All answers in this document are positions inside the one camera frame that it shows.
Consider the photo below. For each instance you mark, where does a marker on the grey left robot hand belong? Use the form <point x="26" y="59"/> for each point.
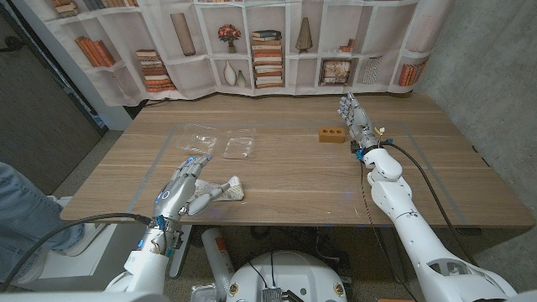
<point x="176" y="195"/>

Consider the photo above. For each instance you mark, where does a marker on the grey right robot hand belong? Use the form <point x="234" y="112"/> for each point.
<point x="357" y="119"/>

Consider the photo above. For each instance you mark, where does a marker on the cream leaf-print pen bag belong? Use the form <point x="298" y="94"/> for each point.
<point x="228" y="191"/>

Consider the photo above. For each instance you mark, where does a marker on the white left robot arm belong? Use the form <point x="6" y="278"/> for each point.
<point x="144" y="264"/>

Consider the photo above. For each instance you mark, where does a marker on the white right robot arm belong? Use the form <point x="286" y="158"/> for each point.
<point x="415" y="235"/>

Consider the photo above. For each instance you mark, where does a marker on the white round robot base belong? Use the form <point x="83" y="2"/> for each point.
<point x="285" y="277"/>

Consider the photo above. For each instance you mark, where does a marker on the brown brick block with holes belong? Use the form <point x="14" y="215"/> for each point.
<point x="331" y="135"/>

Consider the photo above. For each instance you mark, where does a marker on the clear plastic clamshell container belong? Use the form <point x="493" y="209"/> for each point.
<point x="235" y="144"/>

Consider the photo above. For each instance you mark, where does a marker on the printed bookshelf backdrop cloth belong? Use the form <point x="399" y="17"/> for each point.
<point x="289" y="46"/>

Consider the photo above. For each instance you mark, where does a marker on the white platform step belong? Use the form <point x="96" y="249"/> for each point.
<point x="75" y="260"/>

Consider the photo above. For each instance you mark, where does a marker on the person in blue jeans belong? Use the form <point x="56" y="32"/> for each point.
<point x="29" y="226"/>

